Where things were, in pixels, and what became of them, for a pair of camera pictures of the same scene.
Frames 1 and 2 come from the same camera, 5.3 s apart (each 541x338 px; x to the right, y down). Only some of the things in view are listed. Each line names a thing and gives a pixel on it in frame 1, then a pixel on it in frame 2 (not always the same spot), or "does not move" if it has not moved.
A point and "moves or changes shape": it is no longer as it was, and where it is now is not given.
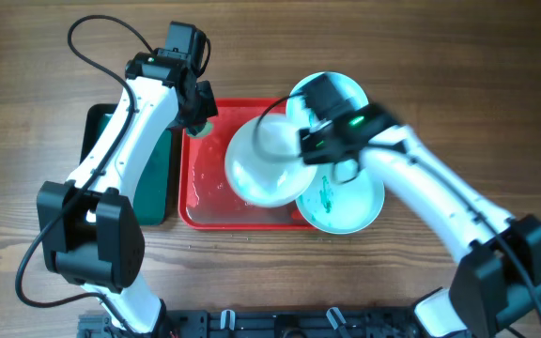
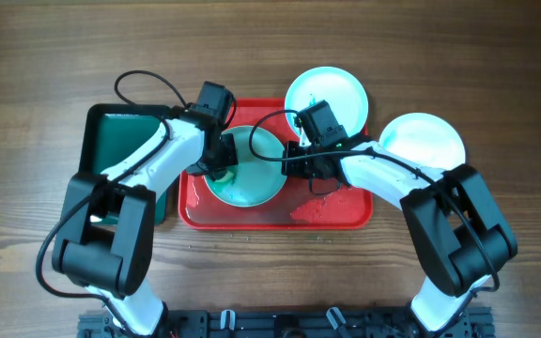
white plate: x=336 y=207 -> x=255 y=180
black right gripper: x=310 y=152 -> x=295 y=169
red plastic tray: x=207 y=200 does not move
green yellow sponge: x=204 y=132 moves or changes shape
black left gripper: x=209 y=106 -> x=230 y=159
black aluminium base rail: x=323 y=322 does not move
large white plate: x=263 y=162 -> x=425 y=140
